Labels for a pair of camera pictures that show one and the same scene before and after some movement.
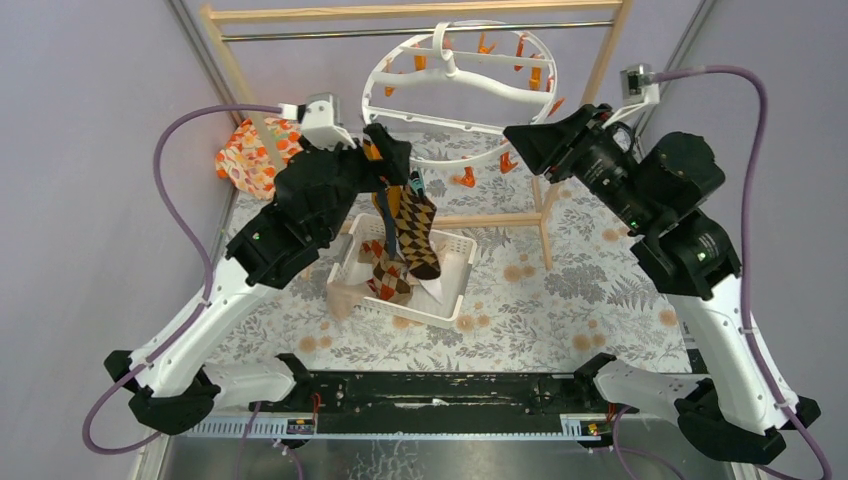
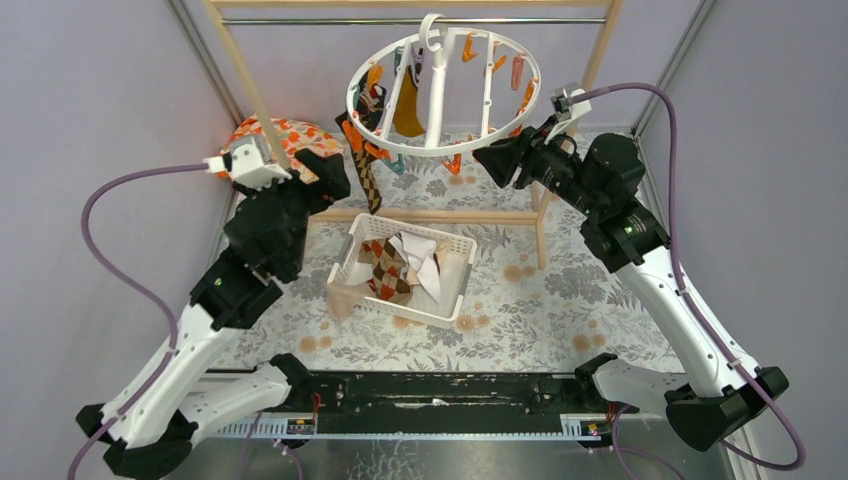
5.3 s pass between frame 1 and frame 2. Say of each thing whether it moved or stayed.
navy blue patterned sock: moved
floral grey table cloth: stayed
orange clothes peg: moved
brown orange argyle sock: stayed
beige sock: stayed
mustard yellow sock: moved
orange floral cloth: stayed
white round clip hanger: moved
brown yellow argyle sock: moved
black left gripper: moved
